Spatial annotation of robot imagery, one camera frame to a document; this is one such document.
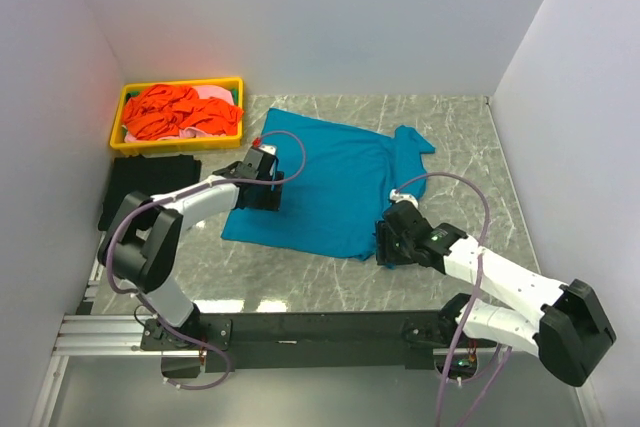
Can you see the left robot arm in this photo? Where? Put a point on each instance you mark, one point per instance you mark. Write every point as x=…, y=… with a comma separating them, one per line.
x=140, y=246

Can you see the teal t shirt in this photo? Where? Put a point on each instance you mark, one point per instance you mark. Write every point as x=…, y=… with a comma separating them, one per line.
x=340, y=180

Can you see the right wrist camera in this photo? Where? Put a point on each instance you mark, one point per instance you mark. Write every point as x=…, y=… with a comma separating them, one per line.
x=396, y=196

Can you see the yellow plastic bin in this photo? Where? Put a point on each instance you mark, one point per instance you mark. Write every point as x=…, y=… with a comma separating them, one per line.
x=166, y=117

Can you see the black base beam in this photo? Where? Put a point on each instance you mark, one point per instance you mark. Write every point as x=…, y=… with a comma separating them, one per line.
x=339, y=339

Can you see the black folded t shirt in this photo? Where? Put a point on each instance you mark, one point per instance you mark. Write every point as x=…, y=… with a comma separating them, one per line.
x=147, y=175

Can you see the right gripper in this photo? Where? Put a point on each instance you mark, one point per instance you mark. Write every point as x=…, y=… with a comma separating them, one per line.
x=385, y=252

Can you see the green garment in bin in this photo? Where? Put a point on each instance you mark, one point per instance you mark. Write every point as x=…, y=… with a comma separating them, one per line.
x=218, y=92

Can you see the orange t shirt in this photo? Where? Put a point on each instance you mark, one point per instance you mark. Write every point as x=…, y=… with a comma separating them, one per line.
x=175, y=109

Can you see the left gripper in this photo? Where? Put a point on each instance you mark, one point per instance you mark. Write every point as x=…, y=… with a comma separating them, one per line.
x=271, y=199

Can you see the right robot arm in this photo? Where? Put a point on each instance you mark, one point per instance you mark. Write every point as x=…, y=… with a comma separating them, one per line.
x=564, y=325

